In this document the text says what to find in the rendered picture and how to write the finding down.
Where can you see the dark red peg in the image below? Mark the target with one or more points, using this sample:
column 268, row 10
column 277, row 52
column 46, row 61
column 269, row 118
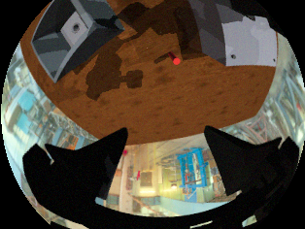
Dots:
column 174, row 58

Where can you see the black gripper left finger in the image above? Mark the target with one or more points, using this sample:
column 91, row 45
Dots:
column 95, row 164

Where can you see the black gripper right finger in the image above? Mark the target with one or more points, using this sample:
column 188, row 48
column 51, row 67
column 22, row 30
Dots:
column 237, row 160

